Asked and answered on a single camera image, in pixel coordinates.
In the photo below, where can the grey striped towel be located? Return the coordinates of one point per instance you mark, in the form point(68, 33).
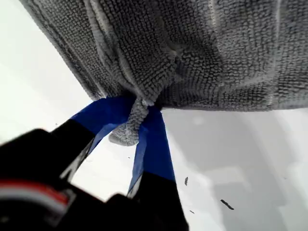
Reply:
point(192, 48)

